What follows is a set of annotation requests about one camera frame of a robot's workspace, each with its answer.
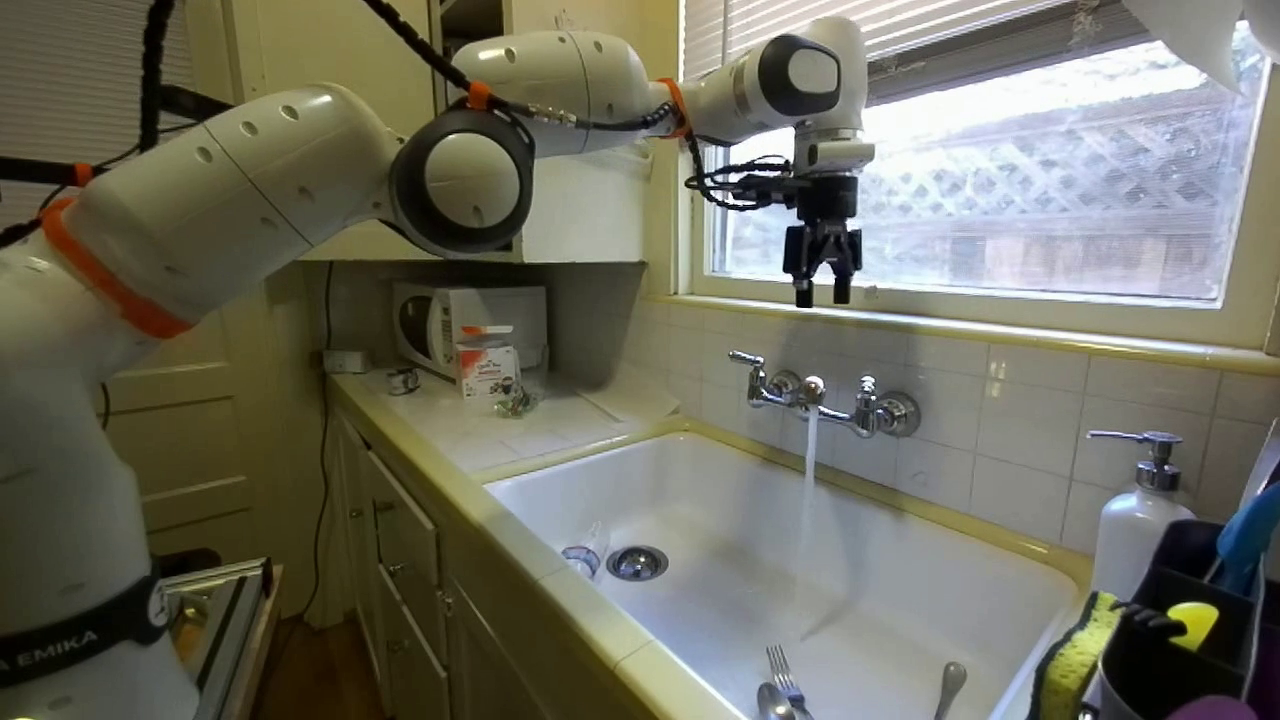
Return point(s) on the chrome faucet spout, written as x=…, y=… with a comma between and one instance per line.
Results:
x=810, y=393

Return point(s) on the white pump soap bottle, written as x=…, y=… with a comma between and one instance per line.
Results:
x=1134, y=534

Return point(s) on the blind tilt wand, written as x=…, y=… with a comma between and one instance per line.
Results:
x=724, y=33

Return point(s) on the chrome wall faucet body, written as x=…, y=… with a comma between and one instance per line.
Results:
x=897, y=413

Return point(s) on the small white wall outlet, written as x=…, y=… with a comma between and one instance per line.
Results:
x=347, y=361

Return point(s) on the black boom with orange band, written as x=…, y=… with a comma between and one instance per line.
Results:
x=43, y=168

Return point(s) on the metal sink drain strainer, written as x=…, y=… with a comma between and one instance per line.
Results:
x=637, y=562

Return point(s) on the white window blind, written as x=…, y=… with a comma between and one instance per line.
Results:
x=932, y=22

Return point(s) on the cream wall cabinet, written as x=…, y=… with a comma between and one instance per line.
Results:
x=587, y=212

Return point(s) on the metal framed tray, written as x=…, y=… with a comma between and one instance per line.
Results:
x=222, y=614

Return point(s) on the white ceramic sink basin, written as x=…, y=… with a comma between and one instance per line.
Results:
x=693, y=534

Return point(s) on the black external camera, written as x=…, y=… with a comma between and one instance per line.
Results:
x=189, y=103

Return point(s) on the window with cream frame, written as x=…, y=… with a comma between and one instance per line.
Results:
x=1041, y=200

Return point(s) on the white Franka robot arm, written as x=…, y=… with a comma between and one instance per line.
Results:
x=200, y=224

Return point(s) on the yellow green sponge cloth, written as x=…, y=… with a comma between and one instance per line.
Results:
x=1075, y=662

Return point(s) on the purple item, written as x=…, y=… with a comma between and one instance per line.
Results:
x=1210, y=711

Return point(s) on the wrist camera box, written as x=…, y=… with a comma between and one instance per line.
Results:
x=812, y=159

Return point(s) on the cream base cabinet drawers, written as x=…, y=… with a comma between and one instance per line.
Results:
x=402, y=534

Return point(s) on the small metal object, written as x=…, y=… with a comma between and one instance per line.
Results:
x=513, y=398
x=404, y=380

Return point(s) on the black dish rack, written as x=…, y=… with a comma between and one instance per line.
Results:
x=1174, y=673

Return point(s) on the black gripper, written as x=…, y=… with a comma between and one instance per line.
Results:
x=825, y=233

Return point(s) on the cream panelled door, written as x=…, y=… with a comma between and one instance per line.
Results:
x=200, y=442

